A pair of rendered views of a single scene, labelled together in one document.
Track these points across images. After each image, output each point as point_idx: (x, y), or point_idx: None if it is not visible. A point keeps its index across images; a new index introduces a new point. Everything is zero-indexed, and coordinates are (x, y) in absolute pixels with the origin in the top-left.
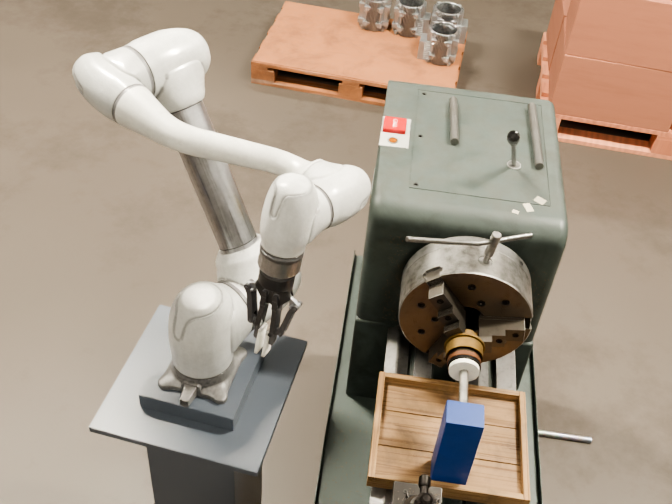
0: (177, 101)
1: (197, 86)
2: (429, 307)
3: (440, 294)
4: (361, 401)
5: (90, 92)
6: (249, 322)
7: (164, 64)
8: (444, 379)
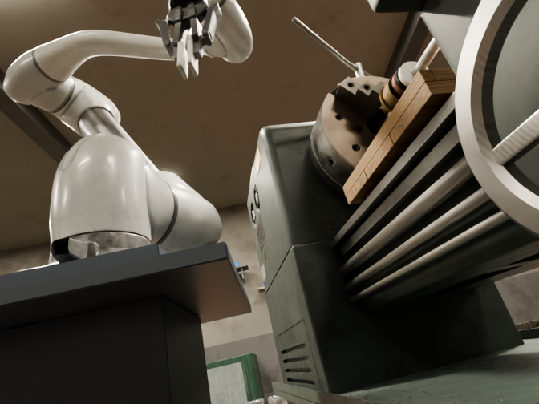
0: (92, 99)
1: (109, 104)
2: (346, 117)
3: (346, 78)
4: (355, 390)
5: (16, 59)
6: (165, 44)
7: (83, 82)
8: (423, 297)
